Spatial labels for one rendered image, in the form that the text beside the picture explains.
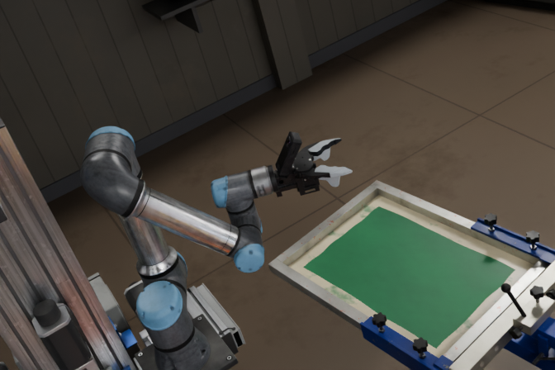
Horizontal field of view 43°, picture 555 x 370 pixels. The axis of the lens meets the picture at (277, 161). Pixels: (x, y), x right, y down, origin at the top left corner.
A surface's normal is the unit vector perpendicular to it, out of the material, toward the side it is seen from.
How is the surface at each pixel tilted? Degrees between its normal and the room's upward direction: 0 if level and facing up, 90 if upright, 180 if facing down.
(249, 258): 90
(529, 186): 0
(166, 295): 7
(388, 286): 0
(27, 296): 90
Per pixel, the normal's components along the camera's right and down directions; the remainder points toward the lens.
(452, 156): -0.24, -0.80
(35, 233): 0.50, 0.38
